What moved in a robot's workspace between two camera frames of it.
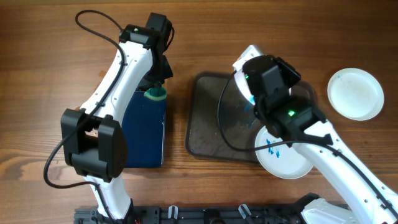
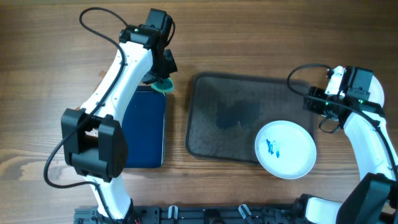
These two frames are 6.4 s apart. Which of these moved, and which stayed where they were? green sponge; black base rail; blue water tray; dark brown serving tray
Moved: green sponge
Stayed: black base rail; blue water tray; dark brown serving tray
